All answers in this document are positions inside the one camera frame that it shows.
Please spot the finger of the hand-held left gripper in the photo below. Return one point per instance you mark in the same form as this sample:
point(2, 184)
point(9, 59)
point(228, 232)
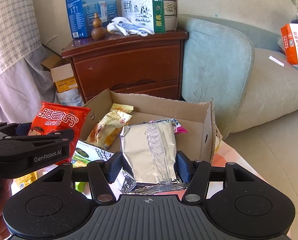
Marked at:
point(49, 136)
point(22, 130)

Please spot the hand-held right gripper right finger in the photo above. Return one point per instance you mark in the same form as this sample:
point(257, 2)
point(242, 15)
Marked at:
point(182, 167)

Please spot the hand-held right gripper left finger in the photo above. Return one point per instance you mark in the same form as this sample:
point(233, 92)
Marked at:
point(115, 168)

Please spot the red noodle snack packet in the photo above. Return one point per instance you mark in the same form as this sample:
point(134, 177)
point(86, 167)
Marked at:
point(56, 120)

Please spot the silver foil snack packet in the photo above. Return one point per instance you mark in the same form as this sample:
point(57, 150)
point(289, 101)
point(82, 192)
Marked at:
point(149, 155)

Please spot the brown cardboard box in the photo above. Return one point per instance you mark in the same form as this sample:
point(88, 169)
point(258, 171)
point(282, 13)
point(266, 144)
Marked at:
point(189, 120)

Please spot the plain yellow snack packet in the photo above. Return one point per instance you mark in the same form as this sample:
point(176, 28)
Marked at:
point(24, 180)

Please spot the white green snack packet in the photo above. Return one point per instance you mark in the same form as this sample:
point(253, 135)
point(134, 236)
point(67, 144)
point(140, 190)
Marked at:
point(94, 152)

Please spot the white pink snack packet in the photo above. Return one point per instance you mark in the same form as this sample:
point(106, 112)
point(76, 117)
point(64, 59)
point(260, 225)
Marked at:
point(180, 129)

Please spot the yellow bread snack packet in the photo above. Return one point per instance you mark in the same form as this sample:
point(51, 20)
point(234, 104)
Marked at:
point(109, 130)

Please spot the lavender checked cloth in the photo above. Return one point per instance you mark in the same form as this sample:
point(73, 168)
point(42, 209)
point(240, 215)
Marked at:
point(19, 87)

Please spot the white printed sack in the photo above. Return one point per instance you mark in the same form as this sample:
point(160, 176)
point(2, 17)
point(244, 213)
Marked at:
point(69, 97)

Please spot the yellow orange snack packet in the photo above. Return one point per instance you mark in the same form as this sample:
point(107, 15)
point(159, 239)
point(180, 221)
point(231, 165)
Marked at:
point(121, 108)

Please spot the small yellow-labelled cardboard box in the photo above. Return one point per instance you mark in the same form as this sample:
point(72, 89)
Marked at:
point(61, 76)

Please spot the beige plaid cloth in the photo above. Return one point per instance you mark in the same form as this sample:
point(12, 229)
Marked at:
point(9, 30)

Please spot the brown wooden nightstand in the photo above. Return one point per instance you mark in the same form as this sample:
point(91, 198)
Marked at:
point(129, 62)

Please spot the pale blue beige sofa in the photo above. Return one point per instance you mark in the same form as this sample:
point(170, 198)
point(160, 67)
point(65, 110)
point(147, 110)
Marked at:
point(226, 67)

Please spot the wooden gourd ornament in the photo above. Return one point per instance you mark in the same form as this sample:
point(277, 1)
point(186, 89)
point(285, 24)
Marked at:
point(98, 31)

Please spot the blue gift carton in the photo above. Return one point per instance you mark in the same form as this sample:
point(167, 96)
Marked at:
point(89, 5)

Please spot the white blue-dotted work glove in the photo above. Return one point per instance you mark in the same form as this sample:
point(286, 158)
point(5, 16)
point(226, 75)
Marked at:
point(136, 28)

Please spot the white paper slip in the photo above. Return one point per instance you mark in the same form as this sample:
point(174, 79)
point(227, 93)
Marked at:
point(276, 60)

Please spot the white green milk carton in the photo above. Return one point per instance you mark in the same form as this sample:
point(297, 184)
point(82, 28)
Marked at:
point(141, 7)

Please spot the orange white shopping bag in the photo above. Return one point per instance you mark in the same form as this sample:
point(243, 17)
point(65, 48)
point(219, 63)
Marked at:
point(296, 47)

